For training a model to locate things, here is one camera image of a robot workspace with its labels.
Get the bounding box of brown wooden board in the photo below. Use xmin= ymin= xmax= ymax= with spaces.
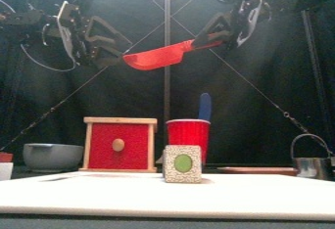
xmin=217 ymin=165 xmax=301 ymax=177

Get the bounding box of blue utensil handle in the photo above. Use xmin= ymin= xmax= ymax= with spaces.
xmin=198 ymin=92 xmax=214 ymax=122

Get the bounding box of metal pot with bail handle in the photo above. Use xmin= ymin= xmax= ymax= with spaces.
xmin=290 ymin=132 xmax=335 ymax=181

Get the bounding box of white and red small container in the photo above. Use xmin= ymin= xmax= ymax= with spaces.
xmin=0 ymin=152 xmax=16 ymax=182

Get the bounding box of red plastic toy knife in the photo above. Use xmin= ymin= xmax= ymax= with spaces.
xmin=122 ymin=38 xmax=227 ymax=71

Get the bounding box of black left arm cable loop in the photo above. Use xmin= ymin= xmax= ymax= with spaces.
xmin=19 ymin=22 xmax=84 ymax=74

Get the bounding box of wooden box with red drawer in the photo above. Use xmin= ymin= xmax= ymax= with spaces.
xmin=79 ymin=115 xmax=161 ymax=174

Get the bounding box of speckled sushi roll, green centre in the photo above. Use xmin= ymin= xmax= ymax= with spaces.
xmin=162 ymin=144 xmax=205 ymax=184

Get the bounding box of grey bowl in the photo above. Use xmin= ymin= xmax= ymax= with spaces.
xmin=22 ymin=142 xmax=86 ymax=174

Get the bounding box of grey vertical frame pole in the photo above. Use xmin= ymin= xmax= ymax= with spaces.
xmin=163 ymin=0 xmax=173 ymax=123

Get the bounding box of diagonal brace wire with turnbuckle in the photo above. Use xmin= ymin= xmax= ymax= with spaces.
xmin=126 ymin=0 xmax=335 ymax=158

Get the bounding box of white cutting board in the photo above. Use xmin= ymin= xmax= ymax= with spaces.
xmin=0 ymin=170 xmax=335 ymax=223

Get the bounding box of red plastic cup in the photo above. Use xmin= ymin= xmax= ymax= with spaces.
xmin=166 ymin=118 xmax=213 ymax=166

